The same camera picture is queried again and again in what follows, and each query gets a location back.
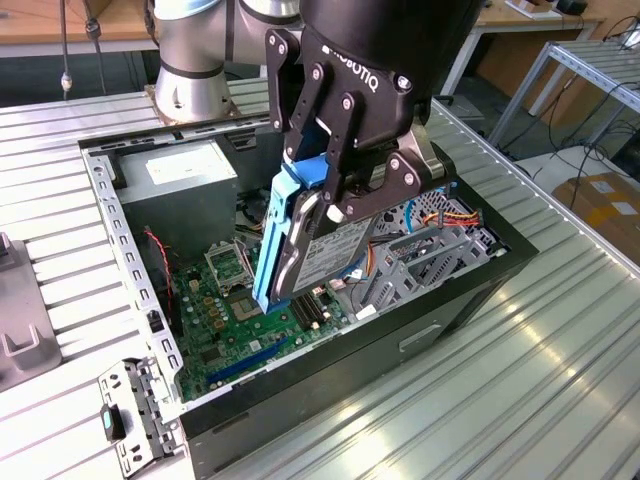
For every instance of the blue expansion slot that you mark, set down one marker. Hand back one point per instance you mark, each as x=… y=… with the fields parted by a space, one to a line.
x=245 y=363

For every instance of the grey parts rack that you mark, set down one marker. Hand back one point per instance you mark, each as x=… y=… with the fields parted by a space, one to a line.
x=20 y=300

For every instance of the black round device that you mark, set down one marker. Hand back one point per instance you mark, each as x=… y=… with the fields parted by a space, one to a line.
x=570 y=6

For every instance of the grey power supply unit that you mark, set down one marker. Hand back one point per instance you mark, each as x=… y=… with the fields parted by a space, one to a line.
x=180 y=210

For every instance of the perforated metal disk bay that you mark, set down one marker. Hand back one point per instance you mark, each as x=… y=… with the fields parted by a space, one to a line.
x=425 y=260

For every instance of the green motherboard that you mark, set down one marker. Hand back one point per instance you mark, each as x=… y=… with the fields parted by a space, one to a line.
x=235 y=345

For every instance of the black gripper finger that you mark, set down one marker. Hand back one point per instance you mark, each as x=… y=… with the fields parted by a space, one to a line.
x=395 y=185
x=279 y=80

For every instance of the metal expansion slot bracket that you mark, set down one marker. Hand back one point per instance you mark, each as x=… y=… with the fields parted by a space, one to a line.
x=112 y=425

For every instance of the metal locking lever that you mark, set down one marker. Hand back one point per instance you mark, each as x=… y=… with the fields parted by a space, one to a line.
x=246 y=262

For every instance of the CPU socket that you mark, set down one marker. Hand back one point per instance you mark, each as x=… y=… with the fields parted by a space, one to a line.
x=239 y=307

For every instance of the small brown box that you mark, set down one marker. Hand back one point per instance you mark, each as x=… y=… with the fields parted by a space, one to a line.
x=120 y=10

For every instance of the black RAM slot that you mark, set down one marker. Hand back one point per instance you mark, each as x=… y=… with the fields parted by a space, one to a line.
x=305 y=312
x=316 y=305

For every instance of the hard disk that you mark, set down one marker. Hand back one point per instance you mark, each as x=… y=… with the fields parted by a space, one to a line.
x=325 y=255

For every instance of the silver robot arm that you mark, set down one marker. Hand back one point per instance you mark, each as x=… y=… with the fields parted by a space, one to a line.
x=190 y=65

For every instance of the black open PC case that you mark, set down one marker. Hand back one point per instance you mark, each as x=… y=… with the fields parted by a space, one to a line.
x=350 y=365

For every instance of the cardboard box with labels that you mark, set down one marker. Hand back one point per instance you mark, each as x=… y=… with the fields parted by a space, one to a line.
x=595 y=210

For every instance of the long wooden desk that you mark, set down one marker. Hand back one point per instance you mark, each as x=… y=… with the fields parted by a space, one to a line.
x=540 y=22

